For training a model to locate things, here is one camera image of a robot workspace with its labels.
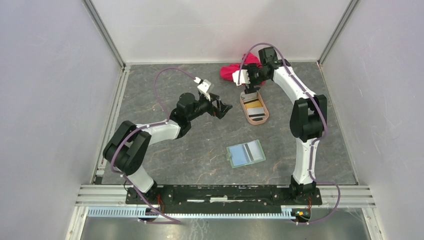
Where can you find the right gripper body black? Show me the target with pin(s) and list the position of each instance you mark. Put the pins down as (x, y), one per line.
(256, 74)

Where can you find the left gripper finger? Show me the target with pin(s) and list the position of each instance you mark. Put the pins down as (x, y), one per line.
(223, 107)
(220, 113)

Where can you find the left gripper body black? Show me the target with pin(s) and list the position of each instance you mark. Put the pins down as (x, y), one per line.
(205, 105)

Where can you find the green card holder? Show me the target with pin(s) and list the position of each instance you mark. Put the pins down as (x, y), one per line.
(236, 156)

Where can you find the white striped credit card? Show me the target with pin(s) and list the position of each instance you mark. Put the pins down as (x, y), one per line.
(253, 152)

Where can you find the yellow credit card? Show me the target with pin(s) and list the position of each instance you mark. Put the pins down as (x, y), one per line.
(253, 104)

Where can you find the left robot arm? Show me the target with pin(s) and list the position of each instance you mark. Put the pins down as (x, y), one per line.
(126, 149)

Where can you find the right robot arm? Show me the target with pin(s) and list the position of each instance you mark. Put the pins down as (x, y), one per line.
(308, 120)

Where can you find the printed card in tray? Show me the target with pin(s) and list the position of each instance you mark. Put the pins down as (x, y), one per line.
(246, 97)

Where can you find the red cloth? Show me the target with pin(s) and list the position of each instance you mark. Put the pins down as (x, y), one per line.
(227, 70)

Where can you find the pink oval tray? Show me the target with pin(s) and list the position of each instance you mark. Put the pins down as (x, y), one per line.
(255, 123)

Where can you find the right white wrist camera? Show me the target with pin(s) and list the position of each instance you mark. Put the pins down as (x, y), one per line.
(240, 77)

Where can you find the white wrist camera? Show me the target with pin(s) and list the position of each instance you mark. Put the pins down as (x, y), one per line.
(240, 77)
(204, 86)

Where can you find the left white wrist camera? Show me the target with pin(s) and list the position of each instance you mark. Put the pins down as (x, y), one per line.
(204, 86)

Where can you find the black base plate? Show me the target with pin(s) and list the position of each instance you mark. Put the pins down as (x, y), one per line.
(229, 199)

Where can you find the white slotted cable duct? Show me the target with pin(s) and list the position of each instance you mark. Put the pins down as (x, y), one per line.
(145, 213)

